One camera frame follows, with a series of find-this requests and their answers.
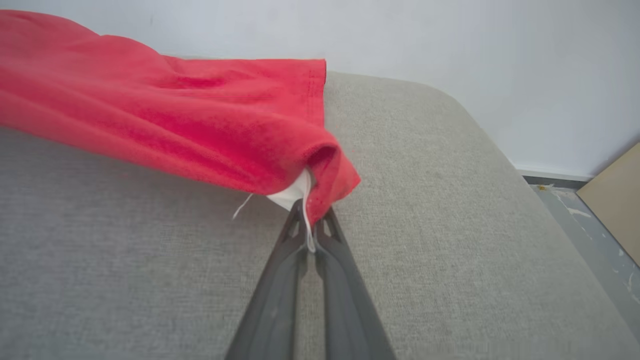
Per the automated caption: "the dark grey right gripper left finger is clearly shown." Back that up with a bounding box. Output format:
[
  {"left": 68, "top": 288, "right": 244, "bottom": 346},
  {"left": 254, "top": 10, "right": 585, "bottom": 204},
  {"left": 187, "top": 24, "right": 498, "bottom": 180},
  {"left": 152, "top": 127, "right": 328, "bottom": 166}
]
[{"left": 225, "top": 199, "right": 308, "bottom": 360}]

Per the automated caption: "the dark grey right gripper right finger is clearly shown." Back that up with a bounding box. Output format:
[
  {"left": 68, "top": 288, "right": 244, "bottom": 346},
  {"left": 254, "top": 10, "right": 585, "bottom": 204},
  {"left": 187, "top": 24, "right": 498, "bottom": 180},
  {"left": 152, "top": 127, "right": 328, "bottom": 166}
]
[{"left": 315, "top": 207, "right": 396, "bottom": 360}]

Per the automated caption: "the red basketball jersey number 23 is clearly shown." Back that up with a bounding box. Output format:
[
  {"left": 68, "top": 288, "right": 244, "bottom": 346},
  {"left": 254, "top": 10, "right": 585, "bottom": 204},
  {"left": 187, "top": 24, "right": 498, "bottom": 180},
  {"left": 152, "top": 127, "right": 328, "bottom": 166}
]
[{"left": 0, "top": 10, "right": 362, "bottom": 253}]

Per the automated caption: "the white baseboard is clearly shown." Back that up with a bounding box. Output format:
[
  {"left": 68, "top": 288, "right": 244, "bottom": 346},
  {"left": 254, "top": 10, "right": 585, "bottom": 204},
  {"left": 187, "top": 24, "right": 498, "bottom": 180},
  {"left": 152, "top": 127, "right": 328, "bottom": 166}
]
[{"left": 510, "top": 162, "right": 596, "bottom": 183}]

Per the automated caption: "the beige wooden board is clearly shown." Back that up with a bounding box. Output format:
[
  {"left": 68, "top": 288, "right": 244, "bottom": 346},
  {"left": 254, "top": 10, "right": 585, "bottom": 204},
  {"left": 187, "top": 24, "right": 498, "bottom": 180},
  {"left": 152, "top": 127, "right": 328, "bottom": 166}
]
[{"left": 576, "top": 142, "right": 640, "bottom": 269}]

